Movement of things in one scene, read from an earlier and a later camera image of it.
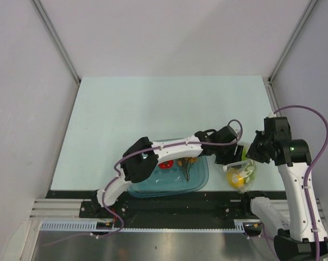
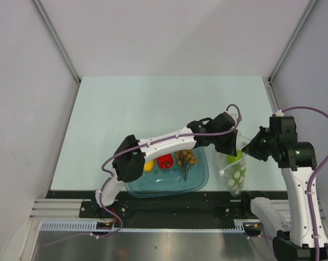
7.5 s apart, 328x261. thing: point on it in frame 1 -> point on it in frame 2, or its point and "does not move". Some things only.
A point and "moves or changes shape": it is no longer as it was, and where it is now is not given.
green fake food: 251,169 -> 236,179
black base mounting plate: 218,205 does not move
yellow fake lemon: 235,178 moves or changes shape
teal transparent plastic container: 163,182 does not move
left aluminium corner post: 60,45 does not move
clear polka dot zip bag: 241,175 moves or changes shape
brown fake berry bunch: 186,163 does not move
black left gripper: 231,157 -> 230,149
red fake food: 166,165 does not move
